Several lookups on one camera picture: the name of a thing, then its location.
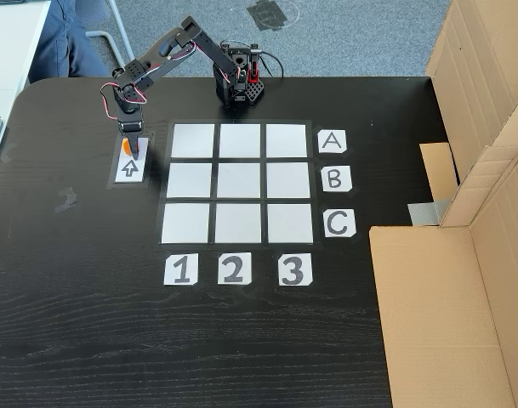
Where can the round orange token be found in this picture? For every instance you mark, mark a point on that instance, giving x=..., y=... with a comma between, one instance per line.
x=125, y=146

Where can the white nine-square grid sheet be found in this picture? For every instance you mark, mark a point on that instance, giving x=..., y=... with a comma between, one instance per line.
x=239, y=180

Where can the white arrow paper sheet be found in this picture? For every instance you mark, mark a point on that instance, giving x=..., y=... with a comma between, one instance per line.
x=131, y=178

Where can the person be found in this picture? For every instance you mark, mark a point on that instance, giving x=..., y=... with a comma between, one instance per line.
x=63, y=47

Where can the paper label number 1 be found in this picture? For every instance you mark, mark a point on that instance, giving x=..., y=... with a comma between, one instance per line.
x=181, y=269

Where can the white table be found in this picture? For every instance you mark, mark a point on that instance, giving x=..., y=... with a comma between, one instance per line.
x=7, y=42

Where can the paper label number 2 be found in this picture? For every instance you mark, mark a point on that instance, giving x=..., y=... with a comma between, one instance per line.
x=234, y=268

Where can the black floor tape patch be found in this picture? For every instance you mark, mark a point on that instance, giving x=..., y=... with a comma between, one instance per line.
x=267, y=17

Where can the paper label letter A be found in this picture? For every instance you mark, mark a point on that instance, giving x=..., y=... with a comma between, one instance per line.
x=331, y=141

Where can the paper label number 3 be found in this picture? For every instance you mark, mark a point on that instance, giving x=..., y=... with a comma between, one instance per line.
x=295, y=269

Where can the paper label letter B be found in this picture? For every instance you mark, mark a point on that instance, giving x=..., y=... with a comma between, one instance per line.
x=336, y=178

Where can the paper label letter C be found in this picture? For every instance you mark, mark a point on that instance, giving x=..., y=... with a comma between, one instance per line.
x=339, y=222

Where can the small brown cardboard flap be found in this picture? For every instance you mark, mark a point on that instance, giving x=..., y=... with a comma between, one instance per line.
x=439, y=170

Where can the open brown cardboard box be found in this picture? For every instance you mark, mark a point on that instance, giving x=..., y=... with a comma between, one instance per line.
x=437, y=319

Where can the tall brown cardboard box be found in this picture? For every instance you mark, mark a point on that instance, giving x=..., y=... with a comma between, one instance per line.
x=475, y=64

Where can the white metal chair frame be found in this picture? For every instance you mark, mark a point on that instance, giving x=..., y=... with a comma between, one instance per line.
x=125, y=42

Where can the grey duct tape strip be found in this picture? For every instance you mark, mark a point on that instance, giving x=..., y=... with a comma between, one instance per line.
x=426, y=211

